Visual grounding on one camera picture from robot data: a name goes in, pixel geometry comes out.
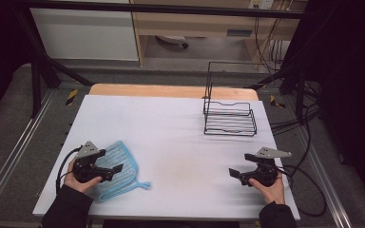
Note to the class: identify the light wooden desk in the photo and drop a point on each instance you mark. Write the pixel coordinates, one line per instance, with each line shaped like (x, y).
(196, 23)

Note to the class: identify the yellow black tape strip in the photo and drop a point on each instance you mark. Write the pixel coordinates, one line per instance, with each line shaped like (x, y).
(71, 97)
(276, 102)

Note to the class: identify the blue striped cloth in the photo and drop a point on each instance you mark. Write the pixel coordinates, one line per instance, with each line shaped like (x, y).
(125, 177)

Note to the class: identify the white cabinet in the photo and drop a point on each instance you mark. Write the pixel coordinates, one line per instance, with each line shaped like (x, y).
(85, 34)

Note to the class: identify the person's right hand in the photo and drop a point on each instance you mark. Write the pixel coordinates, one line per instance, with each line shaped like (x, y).
(274, 193)

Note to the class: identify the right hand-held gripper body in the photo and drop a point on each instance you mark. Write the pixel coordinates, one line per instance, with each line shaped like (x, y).
(264, 174)

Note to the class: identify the black metal crossbar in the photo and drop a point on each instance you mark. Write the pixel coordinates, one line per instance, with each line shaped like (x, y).
(171, 9)

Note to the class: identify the person's left hand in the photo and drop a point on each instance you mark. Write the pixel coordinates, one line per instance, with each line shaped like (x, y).
(72, 183)

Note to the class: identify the office chair base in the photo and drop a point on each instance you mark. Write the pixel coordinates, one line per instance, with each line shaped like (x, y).
(172, 39)

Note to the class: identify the white wall socket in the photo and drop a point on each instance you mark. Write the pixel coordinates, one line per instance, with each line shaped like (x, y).
(261, 3)

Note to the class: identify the black metal stand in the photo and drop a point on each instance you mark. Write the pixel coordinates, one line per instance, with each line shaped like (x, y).
(39, 72)
(293, 79)

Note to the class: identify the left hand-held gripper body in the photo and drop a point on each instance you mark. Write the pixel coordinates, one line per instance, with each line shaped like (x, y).
(84, 172)

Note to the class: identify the aluminium rail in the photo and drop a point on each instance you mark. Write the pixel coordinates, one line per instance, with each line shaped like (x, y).
(324, 177)
(15, 148)

